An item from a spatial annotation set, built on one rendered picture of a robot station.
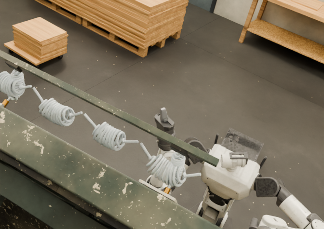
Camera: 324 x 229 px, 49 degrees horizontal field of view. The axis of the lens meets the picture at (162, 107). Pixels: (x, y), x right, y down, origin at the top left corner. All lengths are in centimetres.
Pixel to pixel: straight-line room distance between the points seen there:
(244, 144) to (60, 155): 119
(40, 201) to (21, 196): 6
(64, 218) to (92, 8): 462
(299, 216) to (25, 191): 122
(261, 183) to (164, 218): 107
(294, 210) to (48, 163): 124
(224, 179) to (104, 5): 392
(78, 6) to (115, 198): 503
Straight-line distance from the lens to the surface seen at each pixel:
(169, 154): 168
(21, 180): 120
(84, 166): 91
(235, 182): 184
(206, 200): 233
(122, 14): 516
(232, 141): 192
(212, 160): 95
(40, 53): 459
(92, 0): 550
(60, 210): 113
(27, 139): 99
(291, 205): 185
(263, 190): 186
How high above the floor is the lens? 261
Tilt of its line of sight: 37 degrees down
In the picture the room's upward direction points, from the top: 13 degrees clockwise
